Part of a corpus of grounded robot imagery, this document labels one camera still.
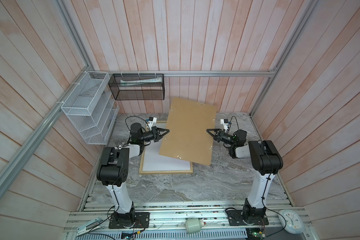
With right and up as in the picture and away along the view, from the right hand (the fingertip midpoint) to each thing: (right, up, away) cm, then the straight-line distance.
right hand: (206, 132), depth 89 cm
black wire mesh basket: (-46, +32, +15) cm, 58 cm away
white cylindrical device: (-11, -41, -25) cm, 49 cm away
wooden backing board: (-11, -4, -2) cm, 12 cm away
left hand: (-22, -1, -4) cm, 23 cm away
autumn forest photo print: (-33, -18, +2) cm, 38 cm away
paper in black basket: (-43, +31, +1) cm, 53 cm away
